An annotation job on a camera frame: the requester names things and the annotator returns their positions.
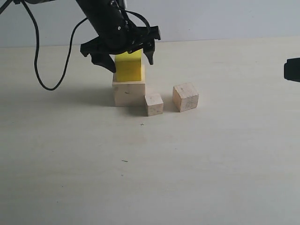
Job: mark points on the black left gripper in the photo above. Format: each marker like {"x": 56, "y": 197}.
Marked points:
{"x": 123, "y": 31}

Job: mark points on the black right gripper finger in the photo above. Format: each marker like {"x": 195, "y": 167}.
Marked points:
{"x": 292, "y": 69}

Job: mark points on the yellow cube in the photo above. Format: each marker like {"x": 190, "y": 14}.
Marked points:
{"x": 128, "y": 66}

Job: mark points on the large wooden cube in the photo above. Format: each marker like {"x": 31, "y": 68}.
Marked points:
{"x": 129, "y": 93}

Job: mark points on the small wooden cube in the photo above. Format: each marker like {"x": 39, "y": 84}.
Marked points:
{"x": 154, "y": 104}

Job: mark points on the medium wooden cube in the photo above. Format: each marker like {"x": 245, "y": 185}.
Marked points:
{"x": 185, "y": 96}

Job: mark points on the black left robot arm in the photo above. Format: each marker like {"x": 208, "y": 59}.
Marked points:
{"x": 99, "y": 8}

